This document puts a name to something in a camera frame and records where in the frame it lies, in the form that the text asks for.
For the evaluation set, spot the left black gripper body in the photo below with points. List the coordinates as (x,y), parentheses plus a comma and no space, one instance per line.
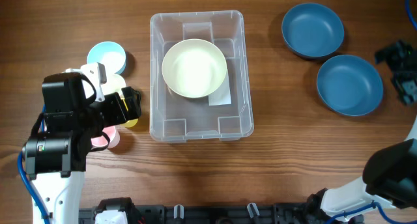
(122,104)

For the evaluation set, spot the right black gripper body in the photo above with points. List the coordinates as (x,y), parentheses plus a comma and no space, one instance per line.
(401,68)

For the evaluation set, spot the cream cup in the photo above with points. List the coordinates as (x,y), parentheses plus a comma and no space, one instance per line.
(114,83)

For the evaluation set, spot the dark blue bowl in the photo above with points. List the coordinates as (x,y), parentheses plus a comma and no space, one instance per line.
(349,85)
(312,30)

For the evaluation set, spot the cream bowl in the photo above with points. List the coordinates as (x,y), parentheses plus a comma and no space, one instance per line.
(194,68)

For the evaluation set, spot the clear plastic storage container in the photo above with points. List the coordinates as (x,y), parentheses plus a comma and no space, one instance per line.
(176,119)

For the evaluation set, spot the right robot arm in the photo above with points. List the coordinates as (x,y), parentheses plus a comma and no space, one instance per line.
(388,181)

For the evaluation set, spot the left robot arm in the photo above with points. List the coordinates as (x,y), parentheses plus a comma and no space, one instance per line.
(52,162)

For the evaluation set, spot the white label in container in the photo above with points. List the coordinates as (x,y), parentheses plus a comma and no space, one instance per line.
(222,95)

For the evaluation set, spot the pink cup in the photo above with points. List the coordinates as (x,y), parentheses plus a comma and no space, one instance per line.
(101,142)

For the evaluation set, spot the yellow cup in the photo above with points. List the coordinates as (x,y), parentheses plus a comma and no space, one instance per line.
(130,123)

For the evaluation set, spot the light blue cup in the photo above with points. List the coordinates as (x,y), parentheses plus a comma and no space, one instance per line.
(110,54)

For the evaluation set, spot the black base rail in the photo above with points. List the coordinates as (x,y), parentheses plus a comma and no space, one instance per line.
(279,213)

